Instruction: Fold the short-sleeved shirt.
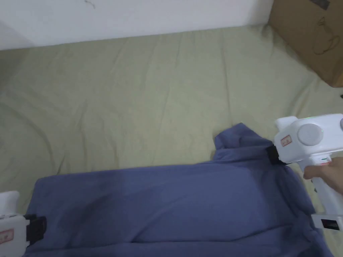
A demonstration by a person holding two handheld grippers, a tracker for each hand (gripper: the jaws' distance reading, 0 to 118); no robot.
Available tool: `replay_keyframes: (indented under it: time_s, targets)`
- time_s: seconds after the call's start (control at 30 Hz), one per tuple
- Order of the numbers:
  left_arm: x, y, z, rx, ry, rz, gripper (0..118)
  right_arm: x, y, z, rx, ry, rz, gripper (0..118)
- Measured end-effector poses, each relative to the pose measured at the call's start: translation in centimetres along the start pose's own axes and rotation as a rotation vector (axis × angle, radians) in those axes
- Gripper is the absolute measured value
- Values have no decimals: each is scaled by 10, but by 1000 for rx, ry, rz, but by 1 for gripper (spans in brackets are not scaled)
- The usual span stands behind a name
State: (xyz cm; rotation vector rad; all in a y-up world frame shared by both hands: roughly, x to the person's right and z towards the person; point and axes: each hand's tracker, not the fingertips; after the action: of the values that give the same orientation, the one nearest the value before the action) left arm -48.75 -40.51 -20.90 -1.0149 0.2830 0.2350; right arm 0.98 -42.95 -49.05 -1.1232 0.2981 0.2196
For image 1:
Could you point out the bed with pale green sheet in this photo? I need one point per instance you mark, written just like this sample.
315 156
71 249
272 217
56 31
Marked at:
120 101

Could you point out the brown cardboard carton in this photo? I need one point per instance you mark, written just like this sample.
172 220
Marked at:
310 34

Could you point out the person's right hand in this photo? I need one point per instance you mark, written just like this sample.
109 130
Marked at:
328 171

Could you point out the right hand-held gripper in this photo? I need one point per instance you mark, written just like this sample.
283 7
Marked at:
302 139

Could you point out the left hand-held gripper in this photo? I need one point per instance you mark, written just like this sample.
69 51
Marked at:
10 235

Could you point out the dark blue shirt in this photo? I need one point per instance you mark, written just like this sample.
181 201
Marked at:
171 208

